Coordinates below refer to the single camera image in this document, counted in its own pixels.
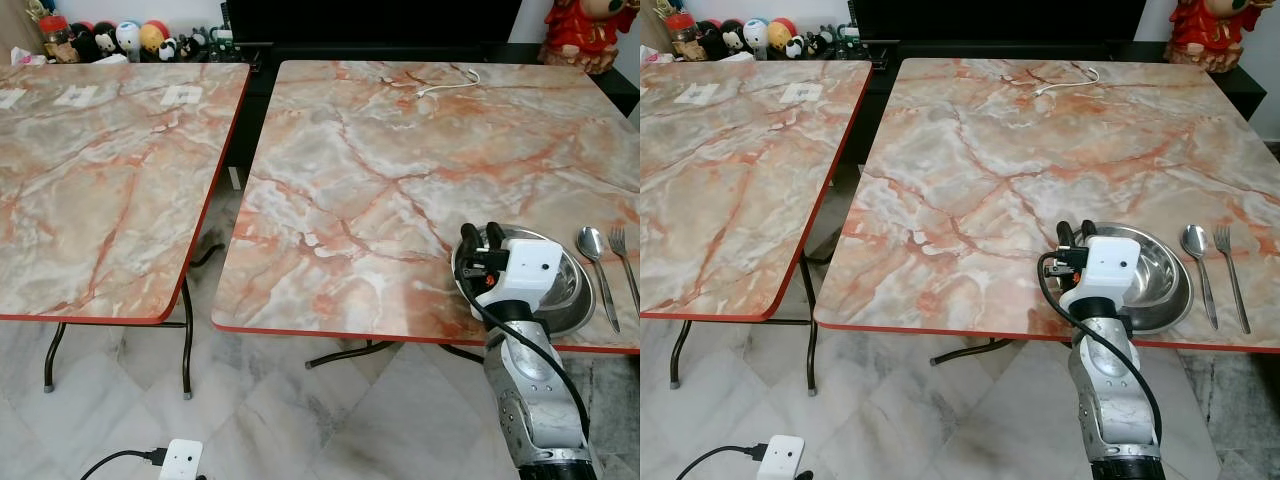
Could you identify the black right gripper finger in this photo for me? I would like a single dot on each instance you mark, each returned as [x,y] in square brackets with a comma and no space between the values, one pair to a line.
[494,236]
[1065,236]
[1088,230]
[468,238]

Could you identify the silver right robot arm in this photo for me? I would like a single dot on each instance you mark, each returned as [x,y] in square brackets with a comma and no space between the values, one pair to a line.
[530,385]
[1105,380]

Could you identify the marble top folding table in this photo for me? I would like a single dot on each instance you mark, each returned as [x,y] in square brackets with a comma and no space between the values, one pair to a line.
[390,190]
[730,190]
[1010,180]
[100,190]

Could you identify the stainless steel bowl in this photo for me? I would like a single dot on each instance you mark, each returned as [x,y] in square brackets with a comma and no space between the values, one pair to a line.
[1165,280]
[572,290]

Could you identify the stainless steel spoon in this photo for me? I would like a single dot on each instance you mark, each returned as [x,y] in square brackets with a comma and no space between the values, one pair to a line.
[590,242]
[1195,240]

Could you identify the stainless steel fork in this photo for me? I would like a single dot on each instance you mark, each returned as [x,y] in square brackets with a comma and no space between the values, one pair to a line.
[1224,242]
[619,240]

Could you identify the red and gold figurine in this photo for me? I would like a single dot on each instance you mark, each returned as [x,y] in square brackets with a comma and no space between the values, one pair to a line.
[1210,35]
[585,35]

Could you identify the black television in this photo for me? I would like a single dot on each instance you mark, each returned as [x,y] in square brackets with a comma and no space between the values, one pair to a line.
[1000,18]
[370,20]

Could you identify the white paper label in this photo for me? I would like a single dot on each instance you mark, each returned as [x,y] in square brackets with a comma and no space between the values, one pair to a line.
[10,98]
[181,95]
[801,92]
[76,96]
[700,94]

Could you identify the red lidded jar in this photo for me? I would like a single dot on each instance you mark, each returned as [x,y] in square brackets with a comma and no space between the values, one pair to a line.
[55,40]
[681,38]

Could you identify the black mouse plush toy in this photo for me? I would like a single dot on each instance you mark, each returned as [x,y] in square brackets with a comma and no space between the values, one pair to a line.
[722,42]
[95,45]

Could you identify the small panda toy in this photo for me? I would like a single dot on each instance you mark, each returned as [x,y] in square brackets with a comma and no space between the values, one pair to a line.
[168,49]
[796,47]

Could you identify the white round toy figure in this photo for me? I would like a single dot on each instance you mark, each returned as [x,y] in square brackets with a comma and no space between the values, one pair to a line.
[128,35]
[755,33]

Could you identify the yellow and red toy figure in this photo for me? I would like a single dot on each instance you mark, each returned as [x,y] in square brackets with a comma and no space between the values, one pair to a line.
[782,32]
[153,35]

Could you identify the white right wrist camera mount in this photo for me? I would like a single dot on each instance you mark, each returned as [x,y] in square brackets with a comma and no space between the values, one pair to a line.
[1110,262]
[532,268]

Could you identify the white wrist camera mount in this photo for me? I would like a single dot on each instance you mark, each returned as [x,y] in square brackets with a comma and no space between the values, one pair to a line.
[182,460]
[532,268]
[1110,262]
[786,458]

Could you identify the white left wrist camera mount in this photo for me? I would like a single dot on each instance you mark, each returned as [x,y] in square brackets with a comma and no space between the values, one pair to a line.
[182,460]
[786,458]

